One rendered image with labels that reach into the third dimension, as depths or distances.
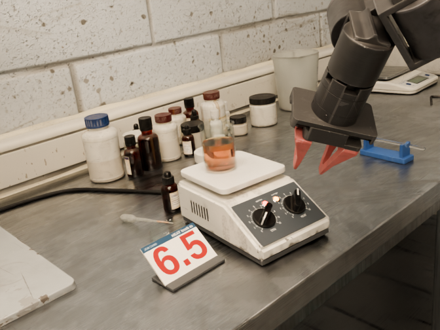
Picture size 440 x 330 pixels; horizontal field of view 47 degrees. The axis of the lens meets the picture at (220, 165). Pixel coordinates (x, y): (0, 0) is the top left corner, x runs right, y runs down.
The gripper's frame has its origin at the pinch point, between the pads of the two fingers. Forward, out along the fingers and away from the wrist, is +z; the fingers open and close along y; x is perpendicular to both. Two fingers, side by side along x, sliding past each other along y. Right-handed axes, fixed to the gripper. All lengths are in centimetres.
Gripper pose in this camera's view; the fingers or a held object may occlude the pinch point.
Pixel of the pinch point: (309, 164)
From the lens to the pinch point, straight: 67.2
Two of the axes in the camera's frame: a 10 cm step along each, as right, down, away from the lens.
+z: -2.0, 7.0, 6.9
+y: -9.8, -2.1, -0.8
